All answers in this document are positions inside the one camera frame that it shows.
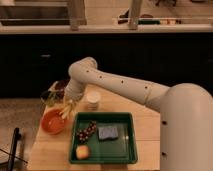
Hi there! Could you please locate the green leafy vegetable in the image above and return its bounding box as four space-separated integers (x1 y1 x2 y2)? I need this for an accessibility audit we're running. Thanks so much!
40 90 64 107

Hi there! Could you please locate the red grape bunch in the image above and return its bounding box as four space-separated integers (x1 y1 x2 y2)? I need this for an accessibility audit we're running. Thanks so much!
76 121 97 142

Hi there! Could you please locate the yellow banana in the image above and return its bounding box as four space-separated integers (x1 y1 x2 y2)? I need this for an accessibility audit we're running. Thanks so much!
59 106 70 119

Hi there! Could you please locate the right wooden post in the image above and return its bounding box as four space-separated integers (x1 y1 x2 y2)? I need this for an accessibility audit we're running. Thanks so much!
128 0 143 30

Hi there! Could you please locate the green plastic tray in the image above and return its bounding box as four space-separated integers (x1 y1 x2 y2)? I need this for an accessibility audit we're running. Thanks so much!
69 112 138 164

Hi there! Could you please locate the blue sponge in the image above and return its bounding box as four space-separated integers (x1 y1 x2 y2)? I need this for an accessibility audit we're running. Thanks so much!
98 126 118 140

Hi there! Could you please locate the white cup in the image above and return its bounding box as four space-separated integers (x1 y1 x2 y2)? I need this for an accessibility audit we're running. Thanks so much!
86 91 101 109

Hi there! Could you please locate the red yellow apple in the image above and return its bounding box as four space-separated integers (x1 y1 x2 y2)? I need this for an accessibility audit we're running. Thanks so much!
76 145 90 160

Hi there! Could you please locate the black stand post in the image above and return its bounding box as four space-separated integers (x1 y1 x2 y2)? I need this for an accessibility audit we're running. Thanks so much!
7 128 21 171

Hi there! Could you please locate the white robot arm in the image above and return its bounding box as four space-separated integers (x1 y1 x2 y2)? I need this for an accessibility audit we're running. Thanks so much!
65 57 213 171

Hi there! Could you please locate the left wooden post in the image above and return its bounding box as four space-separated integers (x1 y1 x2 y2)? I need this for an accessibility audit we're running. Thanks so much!
67 0 87 31

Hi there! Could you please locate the wooden post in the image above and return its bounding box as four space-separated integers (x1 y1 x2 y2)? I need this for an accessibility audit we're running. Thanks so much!
128 0 143 30
67 0 87 31

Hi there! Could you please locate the dark maroon bowl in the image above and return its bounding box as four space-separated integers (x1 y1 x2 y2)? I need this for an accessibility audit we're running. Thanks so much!
55 79 69 98

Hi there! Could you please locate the orange-red bowl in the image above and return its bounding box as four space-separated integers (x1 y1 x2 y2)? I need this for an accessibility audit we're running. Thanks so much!
40 109 67 135

